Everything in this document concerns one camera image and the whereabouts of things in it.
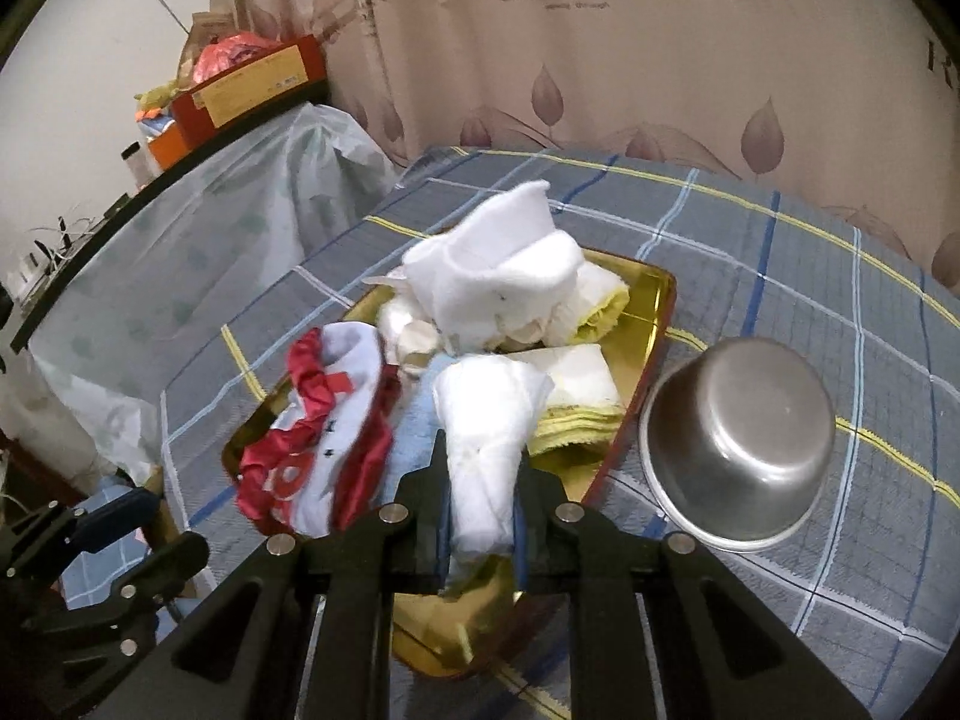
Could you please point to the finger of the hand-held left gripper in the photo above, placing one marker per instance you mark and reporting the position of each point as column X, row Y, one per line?
column 135, row 585
column 112, row 521

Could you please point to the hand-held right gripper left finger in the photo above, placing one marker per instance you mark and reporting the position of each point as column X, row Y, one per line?
column 420, row 525

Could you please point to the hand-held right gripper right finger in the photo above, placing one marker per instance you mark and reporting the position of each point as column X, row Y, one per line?
column 536, row 532

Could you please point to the red tin box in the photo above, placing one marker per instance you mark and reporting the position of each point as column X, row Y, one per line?
column 637, row 315

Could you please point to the yellow green soft item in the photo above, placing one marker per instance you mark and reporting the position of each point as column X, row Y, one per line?
column 159, row 96

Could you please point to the blue plaid cloth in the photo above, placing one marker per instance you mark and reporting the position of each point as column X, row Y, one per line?
column 84, row 577

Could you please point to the light blue cloth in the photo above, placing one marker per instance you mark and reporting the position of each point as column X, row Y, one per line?
column 416, row 442

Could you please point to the red and white garment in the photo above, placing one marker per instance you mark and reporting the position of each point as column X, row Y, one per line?
column 330, row 405

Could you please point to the folded yellow-edged white cloth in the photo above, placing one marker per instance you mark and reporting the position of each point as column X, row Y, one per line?
column 577, row 382

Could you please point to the small cream cloth roll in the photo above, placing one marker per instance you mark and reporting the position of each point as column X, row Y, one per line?
column 420, row 356

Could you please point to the white satin cloth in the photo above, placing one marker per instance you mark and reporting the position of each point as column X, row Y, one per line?
column 397, row 319

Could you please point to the stainless steel bowl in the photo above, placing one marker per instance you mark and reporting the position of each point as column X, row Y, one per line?
column 742, row 435

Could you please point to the cream rolled towel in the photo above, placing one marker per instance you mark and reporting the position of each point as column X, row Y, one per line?
column 594, row 301

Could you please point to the white fleece cloth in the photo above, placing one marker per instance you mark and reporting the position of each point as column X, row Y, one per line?
column 495, row 270

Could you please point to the translucent plastic cover sheet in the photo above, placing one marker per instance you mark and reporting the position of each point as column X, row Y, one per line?
column 187, row 255

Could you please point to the black cabinet edge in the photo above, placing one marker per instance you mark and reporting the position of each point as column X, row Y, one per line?
column 150, row 187

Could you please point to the blue plaid tablecloth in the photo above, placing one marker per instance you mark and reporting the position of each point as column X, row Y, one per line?
column 750, row 270

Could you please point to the orange box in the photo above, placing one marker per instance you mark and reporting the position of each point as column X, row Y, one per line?
column 166, row 146

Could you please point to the red cardboard box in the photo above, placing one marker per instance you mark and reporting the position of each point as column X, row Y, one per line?
column 255, row 82

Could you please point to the leaf print curtain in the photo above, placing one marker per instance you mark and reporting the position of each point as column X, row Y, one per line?
column 637, row 67

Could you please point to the red plastic bag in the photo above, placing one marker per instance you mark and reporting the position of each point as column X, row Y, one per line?
column 229, row 56

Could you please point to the brown paper bag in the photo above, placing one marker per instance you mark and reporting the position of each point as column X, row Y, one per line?
column 201, row 37

